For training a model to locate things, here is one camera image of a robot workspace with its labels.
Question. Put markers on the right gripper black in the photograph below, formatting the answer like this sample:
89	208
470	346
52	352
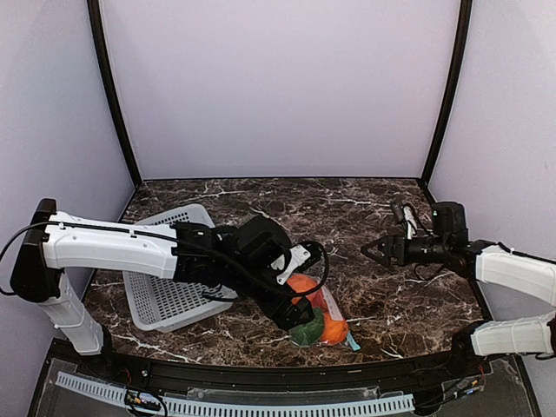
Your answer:
389	242

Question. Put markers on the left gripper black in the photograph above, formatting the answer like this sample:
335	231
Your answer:
289	317

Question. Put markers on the green fake vegetable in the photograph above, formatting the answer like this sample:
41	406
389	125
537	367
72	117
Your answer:
309	333

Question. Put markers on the clear zip top bag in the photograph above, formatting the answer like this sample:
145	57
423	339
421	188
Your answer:
329	307

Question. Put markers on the orange fake fruit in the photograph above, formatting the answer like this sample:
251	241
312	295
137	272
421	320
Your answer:
334	332
301	283

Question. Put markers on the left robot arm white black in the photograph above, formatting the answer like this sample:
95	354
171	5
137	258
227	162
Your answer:
178	268

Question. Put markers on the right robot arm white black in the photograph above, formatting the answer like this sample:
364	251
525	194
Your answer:
448	245

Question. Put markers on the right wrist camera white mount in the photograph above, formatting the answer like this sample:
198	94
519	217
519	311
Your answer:
405	215

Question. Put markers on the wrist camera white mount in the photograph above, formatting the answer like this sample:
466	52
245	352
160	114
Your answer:
285	265
405	215

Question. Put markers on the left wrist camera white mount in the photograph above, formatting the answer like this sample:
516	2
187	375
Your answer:
285	265

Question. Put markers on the black front rail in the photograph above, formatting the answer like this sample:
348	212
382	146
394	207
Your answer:
407	375

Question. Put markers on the white slotted cable duct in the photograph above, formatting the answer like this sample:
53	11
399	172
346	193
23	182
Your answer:
214	402

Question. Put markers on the right black frame post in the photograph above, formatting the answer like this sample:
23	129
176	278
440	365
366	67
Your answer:
446	106

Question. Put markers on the black frame post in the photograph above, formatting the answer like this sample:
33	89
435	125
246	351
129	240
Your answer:
446	106
109	87

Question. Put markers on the left black frame post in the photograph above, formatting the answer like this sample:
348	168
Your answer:
109	87

